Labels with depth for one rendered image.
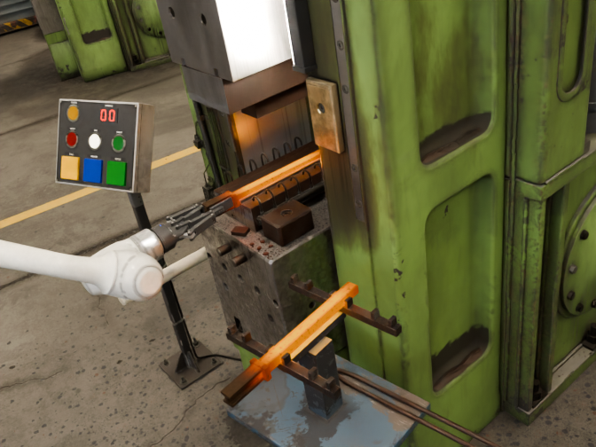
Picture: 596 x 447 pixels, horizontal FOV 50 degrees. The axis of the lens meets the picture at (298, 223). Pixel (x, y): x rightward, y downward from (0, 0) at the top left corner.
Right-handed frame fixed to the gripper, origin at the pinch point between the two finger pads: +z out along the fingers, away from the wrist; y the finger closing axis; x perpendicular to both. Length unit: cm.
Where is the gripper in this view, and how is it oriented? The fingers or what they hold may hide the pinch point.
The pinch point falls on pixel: (219, 205)
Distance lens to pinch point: 178.0
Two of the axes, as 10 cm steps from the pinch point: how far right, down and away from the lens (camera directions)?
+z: 7.6, -4.9, 4.4
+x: -1.9, -8.0, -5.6
